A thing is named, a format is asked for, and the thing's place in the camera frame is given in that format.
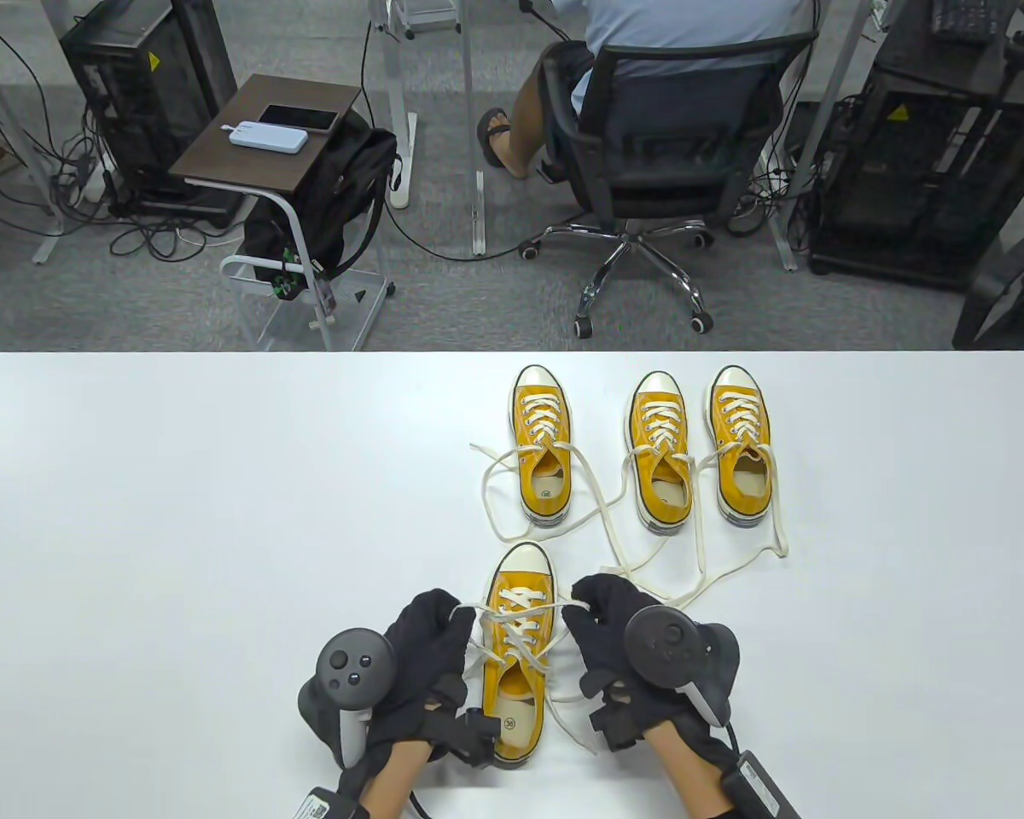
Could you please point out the person's right hand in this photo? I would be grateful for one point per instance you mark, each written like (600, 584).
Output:
(602, 631)

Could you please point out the person's left hand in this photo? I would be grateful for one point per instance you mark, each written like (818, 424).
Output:
(431, 648)

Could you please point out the black forearm electronics box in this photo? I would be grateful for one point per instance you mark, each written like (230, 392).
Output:
(324, 806)
(759, 789)

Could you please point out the person's right forearm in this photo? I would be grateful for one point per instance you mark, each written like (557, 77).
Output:
(691, 776)

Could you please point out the person's left forearm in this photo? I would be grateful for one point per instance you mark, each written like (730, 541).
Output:
(392, 781)

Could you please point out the black backpack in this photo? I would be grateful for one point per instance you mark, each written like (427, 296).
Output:
(341, 188)

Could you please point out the white desk leg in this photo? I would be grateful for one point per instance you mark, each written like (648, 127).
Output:
(24, 149)
(397, 111)
(813, 162)
(475, 171)

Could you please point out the black mesh office chair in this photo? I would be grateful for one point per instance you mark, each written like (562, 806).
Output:
(683, 128)

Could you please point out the light blue power bank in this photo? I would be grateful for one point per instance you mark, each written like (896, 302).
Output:
(269, 136)

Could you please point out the brown side table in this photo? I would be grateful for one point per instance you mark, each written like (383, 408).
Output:
(222, 153)

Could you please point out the black smartphone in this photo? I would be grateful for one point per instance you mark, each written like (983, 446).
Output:
(299, 118)

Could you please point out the black computer cabinet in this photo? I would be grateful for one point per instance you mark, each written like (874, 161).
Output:
(922, 153)

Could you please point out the black computer tower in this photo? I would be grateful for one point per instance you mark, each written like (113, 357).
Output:
(154, 94)

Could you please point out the white drawer unit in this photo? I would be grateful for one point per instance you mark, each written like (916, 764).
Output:
(427, 13)

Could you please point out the black keyboard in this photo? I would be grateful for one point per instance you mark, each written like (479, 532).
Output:
(964, 19)

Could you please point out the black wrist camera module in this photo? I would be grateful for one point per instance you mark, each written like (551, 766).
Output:
(619, 725)
(469, 734)

